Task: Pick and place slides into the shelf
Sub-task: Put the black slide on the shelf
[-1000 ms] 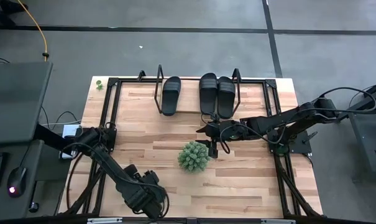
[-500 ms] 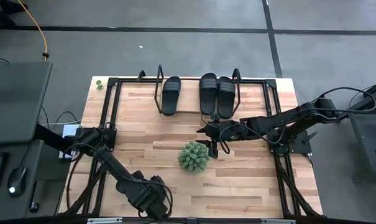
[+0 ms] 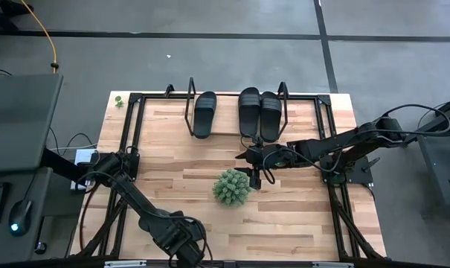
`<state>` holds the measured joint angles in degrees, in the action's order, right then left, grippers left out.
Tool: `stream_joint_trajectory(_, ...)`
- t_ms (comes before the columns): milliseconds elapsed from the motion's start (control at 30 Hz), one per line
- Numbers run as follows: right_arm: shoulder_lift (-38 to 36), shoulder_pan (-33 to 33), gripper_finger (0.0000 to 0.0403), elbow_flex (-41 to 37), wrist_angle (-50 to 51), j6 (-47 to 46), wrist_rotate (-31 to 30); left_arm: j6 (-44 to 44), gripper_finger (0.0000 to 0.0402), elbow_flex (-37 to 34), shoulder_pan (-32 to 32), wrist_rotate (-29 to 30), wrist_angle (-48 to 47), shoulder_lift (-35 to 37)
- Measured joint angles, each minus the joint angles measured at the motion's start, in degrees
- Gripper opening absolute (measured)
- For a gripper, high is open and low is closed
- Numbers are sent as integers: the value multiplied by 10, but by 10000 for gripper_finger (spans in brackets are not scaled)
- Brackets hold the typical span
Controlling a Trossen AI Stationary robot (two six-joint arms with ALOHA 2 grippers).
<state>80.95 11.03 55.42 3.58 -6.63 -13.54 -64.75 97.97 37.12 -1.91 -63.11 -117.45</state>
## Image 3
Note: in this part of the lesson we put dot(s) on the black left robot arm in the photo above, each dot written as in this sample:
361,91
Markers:
135,197

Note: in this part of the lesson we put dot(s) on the green artificial potted plant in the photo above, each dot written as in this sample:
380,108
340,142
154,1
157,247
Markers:
232,188

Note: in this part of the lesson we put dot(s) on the black stand legs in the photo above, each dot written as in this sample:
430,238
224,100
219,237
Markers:
12,4

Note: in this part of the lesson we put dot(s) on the wooden shelf with black frame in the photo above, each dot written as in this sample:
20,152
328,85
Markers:
226,123

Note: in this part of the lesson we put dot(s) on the black computer mouse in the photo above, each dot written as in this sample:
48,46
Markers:
20,216

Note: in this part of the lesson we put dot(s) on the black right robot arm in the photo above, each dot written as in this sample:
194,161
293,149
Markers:
340,143

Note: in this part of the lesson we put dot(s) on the small green plant sprig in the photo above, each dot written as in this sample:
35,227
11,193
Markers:
119,102

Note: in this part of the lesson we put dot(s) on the silver metal bracket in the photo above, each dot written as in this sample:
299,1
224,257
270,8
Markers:
332,265
124,264

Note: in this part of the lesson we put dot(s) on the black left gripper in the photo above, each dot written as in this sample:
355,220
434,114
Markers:
180,242

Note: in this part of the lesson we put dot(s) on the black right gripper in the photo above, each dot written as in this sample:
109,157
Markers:
274,154

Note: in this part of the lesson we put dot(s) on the black round knob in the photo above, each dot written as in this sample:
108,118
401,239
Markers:
41,248

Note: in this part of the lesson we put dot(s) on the dark grey side table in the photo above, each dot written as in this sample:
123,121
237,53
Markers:
438,175

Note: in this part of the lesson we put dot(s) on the black aluminium table frame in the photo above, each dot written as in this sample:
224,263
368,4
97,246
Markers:
157,96

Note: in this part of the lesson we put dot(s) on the grey desk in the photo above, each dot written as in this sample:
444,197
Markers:
16,123

